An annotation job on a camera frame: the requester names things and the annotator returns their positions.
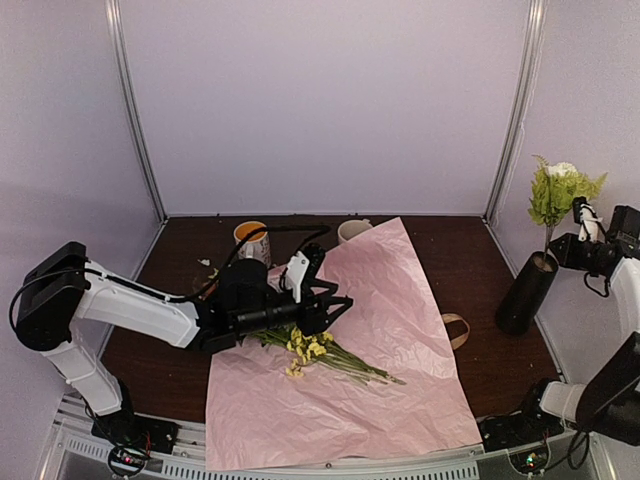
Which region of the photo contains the aluminium frame post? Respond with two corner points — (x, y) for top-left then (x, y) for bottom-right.
(483, 0), (548, 226)
(105, 0), (168, 223)

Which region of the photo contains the yellow-inside floral mug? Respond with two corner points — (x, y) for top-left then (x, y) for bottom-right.
(233, 221), (271, 266)

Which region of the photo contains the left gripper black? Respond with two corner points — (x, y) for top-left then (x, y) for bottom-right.
(233, 279), (353, 337)

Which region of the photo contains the pink wrapping paper sheet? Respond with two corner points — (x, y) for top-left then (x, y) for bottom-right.
(205, 218), (480, 471)

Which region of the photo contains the black cylindrical vase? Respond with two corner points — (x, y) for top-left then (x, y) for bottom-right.
(495, 251), (559, 336)

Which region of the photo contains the brown pink flower bunch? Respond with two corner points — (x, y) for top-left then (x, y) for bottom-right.
(193, 268), (219, 298)

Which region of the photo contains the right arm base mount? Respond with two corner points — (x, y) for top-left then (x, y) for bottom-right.
(478, 413), (564, 477)

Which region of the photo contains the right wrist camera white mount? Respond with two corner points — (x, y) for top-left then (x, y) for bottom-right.
(572, 196), (601, 243)

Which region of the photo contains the right aluminium frame post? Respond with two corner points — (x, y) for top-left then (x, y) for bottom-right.
(483, 0), (548, 226)

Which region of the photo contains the left aluminium frame post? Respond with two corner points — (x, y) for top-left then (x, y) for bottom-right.
(105, 0), (168, 223)

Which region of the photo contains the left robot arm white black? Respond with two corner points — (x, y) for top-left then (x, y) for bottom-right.
(8, 242), (353, 444)

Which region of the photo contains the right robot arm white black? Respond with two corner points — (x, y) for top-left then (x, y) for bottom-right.
(512, 197), (639, 447)

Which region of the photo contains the green fern white flower bunch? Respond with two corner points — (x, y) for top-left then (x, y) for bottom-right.
(528, 155), (607, 257)

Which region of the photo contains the beige floral mug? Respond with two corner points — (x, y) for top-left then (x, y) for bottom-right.
(337, 219), (373, 245)

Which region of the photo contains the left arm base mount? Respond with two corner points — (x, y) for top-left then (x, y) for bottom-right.
(85, 397), (179, 479)

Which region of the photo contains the tan satin ribbon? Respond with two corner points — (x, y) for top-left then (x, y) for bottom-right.
(441, 313), (471, 351)

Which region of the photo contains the yellow small flower bunch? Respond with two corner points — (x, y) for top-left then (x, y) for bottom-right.
(251, 326), (406, 386)

